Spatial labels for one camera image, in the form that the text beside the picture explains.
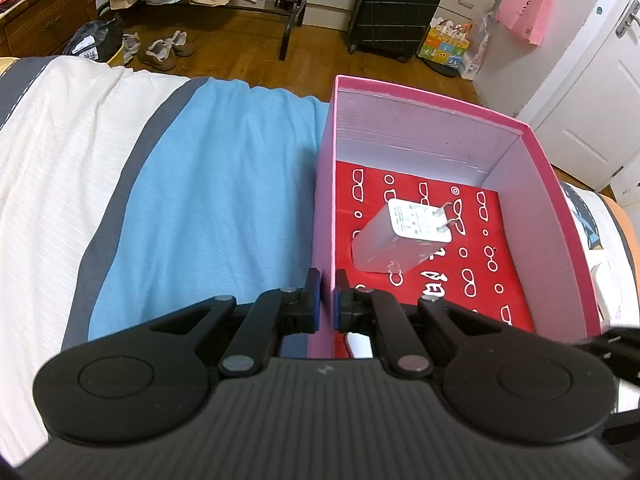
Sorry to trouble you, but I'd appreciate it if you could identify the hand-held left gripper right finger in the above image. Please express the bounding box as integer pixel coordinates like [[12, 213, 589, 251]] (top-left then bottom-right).
[[334, 269, 511, 380]]

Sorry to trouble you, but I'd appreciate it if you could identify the colourful cartoon gift bag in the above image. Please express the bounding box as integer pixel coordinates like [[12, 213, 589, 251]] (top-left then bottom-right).
[[417, 19, 473, 78]]

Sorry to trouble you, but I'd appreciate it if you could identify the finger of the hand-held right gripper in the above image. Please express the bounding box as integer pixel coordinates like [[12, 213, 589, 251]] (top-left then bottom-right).
[[580, 326, 640, 381]]

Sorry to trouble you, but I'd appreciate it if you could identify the pink paper bag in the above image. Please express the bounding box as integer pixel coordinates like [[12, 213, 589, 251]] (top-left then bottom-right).
[[495, 0, 560, 46]]

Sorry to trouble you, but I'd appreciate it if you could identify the red printed box liner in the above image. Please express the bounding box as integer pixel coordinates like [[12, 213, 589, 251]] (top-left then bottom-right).
[[332, 160, 536, 333]]

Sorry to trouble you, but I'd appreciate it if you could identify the white sneaker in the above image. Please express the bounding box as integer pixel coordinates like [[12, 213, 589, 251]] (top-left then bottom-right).
[[121, 32, 142, 65]]

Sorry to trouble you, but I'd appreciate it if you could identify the clear plastic bag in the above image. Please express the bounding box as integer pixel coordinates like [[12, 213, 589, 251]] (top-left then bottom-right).
[[460, 12, 496, 81]]

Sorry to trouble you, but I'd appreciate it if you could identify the black metal rack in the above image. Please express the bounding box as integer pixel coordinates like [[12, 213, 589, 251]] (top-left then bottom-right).
[[97, 0, 307, 61]]

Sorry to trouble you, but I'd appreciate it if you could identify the pink cardboard box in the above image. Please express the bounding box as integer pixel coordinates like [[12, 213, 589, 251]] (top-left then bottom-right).
[[307, 75, 603, 361]]

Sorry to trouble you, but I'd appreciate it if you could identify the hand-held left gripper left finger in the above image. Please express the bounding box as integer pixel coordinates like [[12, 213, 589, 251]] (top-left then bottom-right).
[[144, 267, 322, 378]]

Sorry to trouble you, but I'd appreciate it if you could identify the metal door handle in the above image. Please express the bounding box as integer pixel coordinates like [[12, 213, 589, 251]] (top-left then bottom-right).
[[615, 0, 640, 38]]

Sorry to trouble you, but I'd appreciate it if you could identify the striped bed sheet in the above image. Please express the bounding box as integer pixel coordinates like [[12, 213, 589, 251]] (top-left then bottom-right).
[[0, 55, 640, 466]]

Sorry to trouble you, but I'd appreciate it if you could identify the beige shoe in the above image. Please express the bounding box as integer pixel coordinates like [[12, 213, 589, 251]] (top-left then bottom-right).
[[139, 39, 178, 72], [165, 30, 195, 58]]

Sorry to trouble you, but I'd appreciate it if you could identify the black hard-shell suitcase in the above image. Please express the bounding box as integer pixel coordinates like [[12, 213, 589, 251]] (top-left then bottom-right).
[[346, 0, 447, 63]]

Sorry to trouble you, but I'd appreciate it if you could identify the white wall charger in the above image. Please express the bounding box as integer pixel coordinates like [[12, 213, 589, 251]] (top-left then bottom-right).
[[351, 197, 463, 276]]

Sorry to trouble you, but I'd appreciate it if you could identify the white door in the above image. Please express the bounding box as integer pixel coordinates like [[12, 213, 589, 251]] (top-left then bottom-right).
[[515, 0, 640, 191]]

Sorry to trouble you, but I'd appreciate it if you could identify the white drawer cabinet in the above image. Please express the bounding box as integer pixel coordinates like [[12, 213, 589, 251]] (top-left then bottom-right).
[[440, 0, 521, 36]]

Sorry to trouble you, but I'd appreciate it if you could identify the black plastic bag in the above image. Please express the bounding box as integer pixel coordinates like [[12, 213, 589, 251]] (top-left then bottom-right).
[[62, 17, 125, 63]]

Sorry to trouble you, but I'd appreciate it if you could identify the wooden dresser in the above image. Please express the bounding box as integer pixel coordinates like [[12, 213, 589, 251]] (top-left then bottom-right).
[[0, 0, 98, 58]]

